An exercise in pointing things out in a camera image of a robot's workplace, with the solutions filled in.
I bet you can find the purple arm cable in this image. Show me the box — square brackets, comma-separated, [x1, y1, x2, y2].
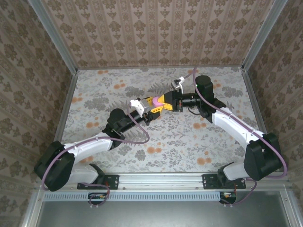
[42, 104, 150, 209]
[179, 68, 288, 206]

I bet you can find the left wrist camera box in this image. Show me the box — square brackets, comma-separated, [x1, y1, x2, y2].
[129, 97, 149, 117]

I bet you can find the grey slotted cable duct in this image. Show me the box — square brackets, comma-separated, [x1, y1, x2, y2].
[44, 191, 224, 202]

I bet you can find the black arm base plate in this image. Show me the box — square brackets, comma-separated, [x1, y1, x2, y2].
[202, 174, 247, 190]
[77, 174, 119, 190]

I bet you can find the aluminium mounting rail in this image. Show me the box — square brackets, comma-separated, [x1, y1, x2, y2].
[35, 172, 294, 190]

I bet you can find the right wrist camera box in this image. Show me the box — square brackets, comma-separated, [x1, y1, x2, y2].
[170, 77, 185, 92]

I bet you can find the small electronics board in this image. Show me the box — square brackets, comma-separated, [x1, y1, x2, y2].
[89, 192, 106, 201]
[220, 192, 237, 204]

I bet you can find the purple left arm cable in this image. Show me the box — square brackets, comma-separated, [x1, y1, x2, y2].
[42, 104, 150, 209]

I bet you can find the floral print tablecloth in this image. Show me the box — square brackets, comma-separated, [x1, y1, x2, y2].
[53, 66, 276, 174]

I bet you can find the steel sheet panel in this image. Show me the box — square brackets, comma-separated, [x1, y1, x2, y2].
[35, 201, 293, 227]

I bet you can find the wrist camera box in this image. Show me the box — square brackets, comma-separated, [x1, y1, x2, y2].
[129, 97, 149, 117]
[170, 77, 185, 92]

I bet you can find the aluminium frame rail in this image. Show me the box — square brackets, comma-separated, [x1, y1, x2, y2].
[77, 66, 244, 71]
[241, 68, 280, 171]
[53, 70, 79, 145]

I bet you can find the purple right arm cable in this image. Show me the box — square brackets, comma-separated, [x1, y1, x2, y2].
[179, 68, 288, 206]

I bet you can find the aluminium frame post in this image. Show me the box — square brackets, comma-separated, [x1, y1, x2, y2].
[241, 0, 288, 71]
[27, 0, 79, 75]

